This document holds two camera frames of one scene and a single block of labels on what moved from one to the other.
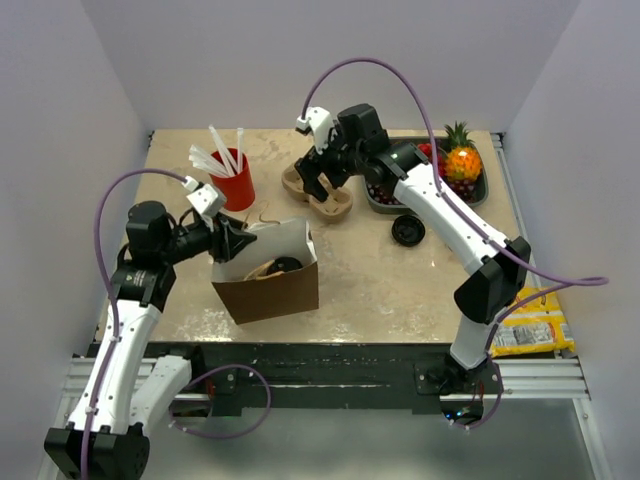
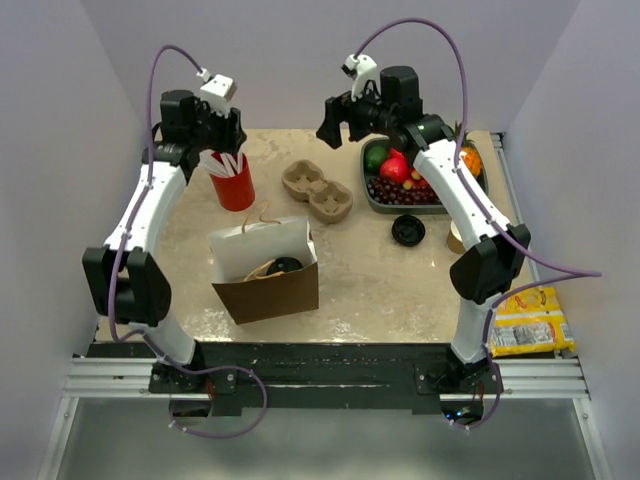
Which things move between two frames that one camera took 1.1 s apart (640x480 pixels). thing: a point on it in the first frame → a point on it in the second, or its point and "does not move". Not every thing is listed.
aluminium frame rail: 541,378 does not move
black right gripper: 310,170 → 329,131
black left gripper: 228,238 → 233,134
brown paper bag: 290,293 does not move
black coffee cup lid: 284,264 does not move
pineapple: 463,160 does not move
